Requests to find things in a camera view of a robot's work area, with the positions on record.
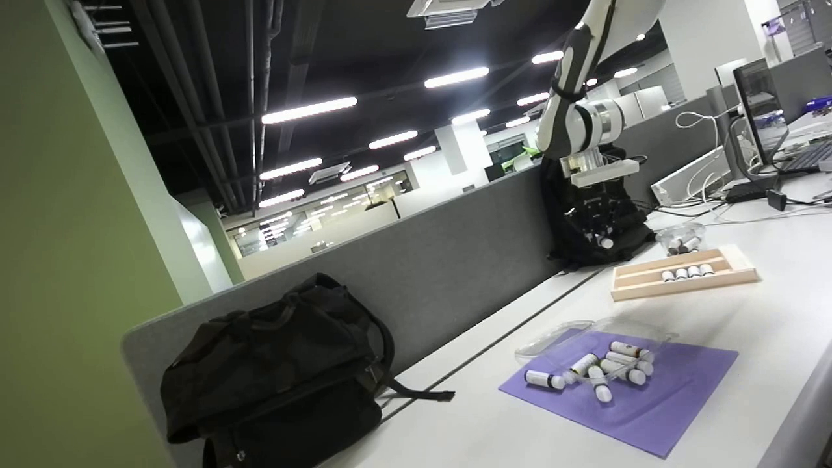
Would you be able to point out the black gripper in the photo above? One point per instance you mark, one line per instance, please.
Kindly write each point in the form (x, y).
(595, 202)

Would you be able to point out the small bottle blue cap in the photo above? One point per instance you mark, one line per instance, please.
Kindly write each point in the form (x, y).
(607, 243)

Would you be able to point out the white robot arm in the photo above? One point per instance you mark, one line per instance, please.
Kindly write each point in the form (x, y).
(572, 120)

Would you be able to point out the small bottle dark cap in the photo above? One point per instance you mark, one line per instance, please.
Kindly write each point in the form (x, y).
(669, 276)
(682, 275)

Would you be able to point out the small bottle green cap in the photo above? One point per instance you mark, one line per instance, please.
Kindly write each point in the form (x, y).
(695, 271)

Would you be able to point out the small bottle yellow cap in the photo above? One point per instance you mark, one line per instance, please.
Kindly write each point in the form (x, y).
(706, 268)

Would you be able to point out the small white bottle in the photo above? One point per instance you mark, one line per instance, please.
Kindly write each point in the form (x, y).
(620, 359)
(630, 350)
(563, 380)
(615, 371)
(582, 362)
(599, 382)
(538, 379)
(638, 379)

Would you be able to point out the light wooden tray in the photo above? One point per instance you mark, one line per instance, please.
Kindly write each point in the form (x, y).
(732, 276)

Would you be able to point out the black backpack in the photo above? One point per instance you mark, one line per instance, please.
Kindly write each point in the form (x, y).
(559, 224)

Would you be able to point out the clear glass bowl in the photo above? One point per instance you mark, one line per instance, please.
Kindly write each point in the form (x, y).
(682, 237)

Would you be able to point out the white flat device box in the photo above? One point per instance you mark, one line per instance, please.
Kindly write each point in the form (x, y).
(692, 177)

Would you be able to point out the white cylindrical pieces pile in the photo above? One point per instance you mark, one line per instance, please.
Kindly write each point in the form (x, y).
(555, 334)

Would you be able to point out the black power adapter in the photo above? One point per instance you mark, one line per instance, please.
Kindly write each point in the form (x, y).
(745, 190)

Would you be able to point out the grey desk divider panel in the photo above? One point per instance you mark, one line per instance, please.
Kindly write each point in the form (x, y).
(450, 276)

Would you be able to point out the purple mat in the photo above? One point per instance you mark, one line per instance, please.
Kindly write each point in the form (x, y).
(684, 398)

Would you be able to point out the long ceiling light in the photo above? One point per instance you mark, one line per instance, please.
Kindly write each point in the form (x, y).
(290, 168)
(393, 138)
(547, 57)
(311, 109)
(455, 76)

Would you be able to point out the dark computer monitor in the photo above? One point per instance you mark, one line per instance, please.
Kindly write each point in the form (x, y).
(754, 112)

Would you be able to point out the open laptop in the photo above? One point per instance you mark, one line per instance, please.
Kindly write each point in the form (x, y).
(807, 158)

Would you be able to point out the black duffel bag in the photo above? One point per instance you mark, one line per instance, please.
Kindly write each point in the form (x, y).
(277, 373)

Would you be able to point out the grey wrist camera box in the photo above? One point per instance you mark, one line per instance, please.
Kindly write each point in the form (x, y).
(599, 169)

